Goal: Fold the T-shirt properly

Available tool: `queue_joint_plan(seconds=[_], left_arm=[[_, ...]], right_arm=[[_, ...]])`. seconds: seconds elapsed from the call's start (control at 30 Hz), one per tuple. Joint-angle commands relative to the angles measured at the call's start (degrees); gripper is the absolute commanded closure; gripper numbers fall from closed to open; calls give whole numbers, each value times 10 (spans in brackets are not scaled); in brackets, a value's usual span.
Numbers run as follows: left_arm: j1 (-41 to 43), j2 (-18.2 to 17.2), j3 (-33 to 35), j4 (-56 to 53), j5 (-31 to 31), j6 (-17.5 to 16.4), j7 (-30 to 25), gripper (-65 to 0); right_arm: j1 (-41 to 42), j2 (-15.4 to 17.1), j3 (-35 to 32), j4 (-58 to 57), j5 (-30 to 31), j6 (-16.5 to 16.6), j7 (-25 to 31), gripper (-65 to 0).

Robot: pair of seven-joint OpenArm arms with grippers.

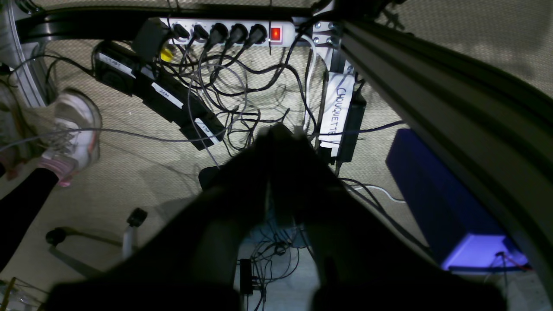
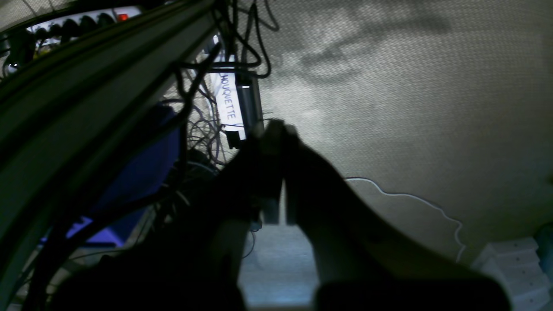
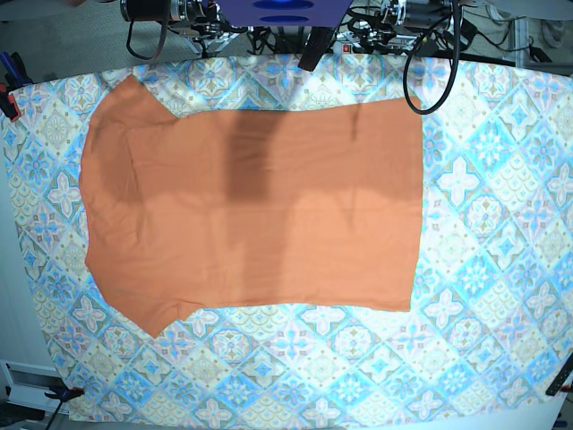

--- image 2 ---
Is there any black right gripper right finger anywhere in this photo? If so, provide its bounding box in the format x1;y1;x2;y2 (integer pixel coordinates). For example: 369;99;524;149
284;125;511;311

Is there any aluminium table frame rail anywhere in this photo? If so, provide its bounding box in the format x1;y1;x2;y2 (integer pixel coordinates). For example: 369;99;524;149
1;0;215;309

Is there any black cable bundle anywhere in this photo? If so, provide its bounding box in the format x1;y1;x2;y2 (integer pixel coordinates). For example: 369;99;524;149
22;0;281;311

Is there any white thin cable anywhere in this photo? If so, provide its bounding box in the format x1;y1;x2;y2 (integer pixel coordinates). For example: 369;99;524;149
343;176;466;263

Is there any white power strip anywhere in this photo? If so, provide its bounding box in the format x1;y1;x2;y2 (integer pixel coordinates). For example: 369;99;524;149
26;6;143;47

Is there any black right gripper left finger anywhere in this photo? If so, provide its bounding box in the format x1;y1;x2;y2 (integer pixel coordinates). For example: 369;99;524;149
48;130;285;311

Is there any white labelled adapter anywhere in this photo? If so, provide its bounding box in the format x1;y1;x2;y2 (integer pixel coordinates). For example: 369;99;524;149
210;35;264;149

